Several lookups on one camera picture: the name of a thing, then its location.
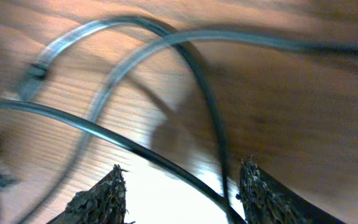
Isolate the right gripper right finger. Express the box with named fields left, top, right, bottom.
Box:
left=236, top=159, right=344, bottom=224

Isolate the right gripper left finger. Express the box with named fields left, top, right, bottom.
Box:
left=48, top=164, right=127, bottom=224

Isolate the short black cable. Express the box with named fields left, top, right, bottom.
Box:
left=0, top=15, right=358, bottom=224

